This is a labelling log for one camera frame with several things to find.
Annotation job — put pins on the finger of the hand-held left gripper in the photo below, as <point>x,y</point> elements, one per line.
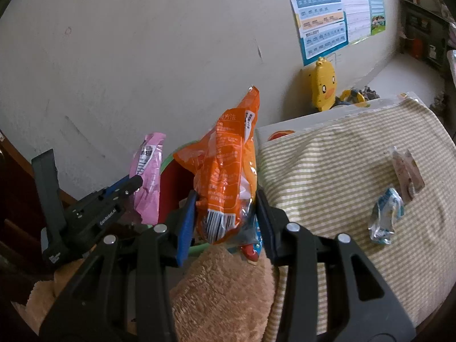
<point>130,186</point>
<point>115,185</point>

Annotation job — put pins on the dark wooden furniture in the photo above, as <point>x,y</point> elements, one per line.
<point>17,203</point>

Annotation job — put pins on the yellow duck toy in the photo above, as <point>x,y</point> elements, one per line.
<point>322,85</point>

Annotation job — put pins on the beige printed wrapper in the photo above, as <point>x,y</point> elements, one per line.
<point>409,174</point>

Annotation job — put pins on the yellow blue toy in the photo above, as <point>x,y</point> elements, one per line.
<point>351,96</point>

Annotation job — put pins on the blue chart wall poster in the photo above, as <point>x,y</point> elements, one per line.
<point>320,14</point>

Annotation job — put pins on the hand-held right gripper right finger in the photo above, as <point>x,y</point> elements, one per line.
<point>265,228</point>

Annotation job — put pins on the red blue wrapper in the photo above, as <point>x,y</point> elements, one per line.
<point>251,253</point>

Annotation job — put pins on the beige striped cloth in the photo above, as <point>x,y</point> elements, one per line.
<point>338,185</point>

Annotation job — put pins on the pink plastic packet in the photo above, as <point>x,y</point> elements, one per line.
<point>149,181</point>

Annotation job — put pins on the orange snack packet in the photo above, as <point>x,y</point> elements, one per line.
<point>224,171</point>

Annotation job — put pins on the green bin with red inside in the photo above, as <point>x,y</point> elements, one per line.
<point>171,199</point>

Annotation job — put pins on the teal wall poster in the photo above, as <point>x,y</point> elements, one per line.
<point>376,0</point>

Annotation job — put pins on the dark shelf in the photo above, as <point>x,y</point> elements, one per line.
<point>424,32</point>

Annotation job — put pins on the blue white crumpled wrapper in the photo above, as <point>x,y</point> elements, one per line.
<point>386,213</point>

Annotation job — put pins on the white wall poster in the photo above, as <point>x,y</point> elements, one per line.
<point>354,3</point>

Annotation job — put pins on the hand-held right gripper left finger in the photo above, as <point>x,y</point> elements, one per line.
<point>186,231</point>

